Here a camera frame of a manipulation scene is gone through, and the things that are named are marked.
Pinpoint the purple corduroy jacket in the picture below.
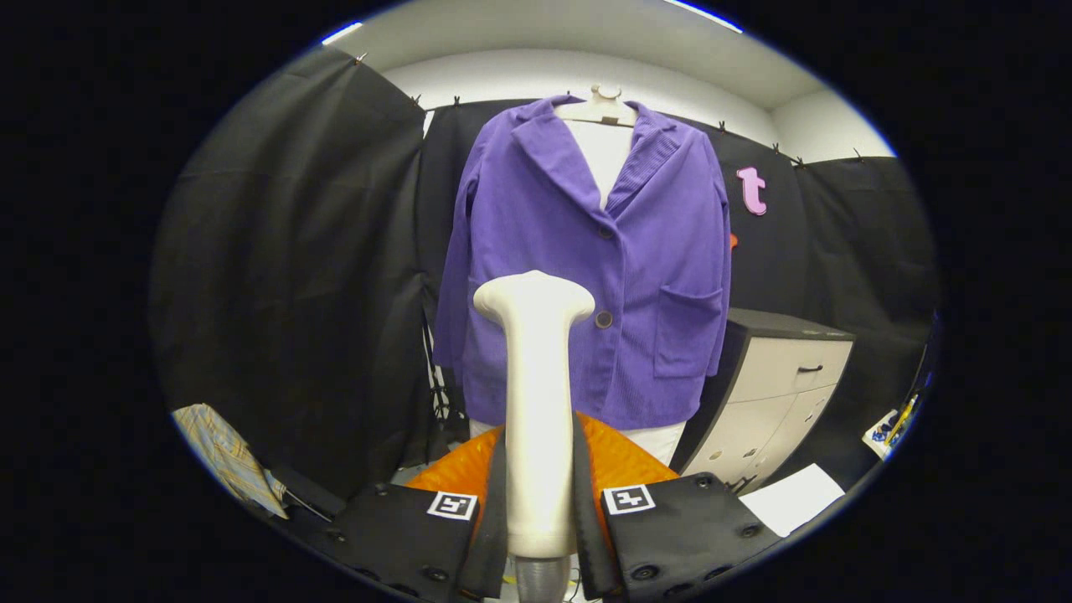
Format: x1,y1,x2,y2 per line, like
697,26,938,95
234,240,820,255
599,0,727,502
432,94,733,431

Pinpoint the grey steamer hose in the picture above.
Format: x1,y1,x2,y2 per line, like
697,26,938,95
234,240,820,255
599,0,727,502
513,554,575,603

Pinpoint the yellow tool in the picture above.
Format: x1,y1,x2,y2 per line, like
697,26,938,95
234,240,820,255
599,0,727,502
888,395,918,445

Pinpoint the plaid cloth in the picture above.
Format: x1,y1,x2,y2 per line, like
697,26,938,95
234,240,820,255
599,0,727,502
172,404,291,520

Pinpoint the white paper sheet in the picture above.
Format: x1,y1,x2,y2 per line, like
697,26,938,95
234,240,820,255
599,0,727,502
739,463,847,539

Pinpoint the beige clothes hanger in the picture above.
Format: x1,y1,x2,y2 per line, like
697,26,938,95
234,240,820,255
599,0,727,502
553,84,639,128

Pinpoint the white garment steamer head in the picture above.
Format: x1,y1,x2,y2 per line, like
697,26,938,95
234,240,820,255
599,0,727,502
472,270,597,559

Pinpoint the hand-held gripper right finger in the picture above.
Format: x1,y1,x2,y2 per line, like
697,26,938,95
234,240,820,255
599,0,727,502
573,412,784,603

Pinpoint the white cabinet with grey top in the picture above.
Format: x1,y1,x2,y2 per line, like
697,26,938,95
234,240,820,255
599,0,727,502
670,307,857,495

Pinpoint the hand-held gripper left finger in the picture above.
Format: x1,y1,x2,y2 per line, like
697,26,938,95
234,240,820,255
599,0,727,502
306,427,510,602

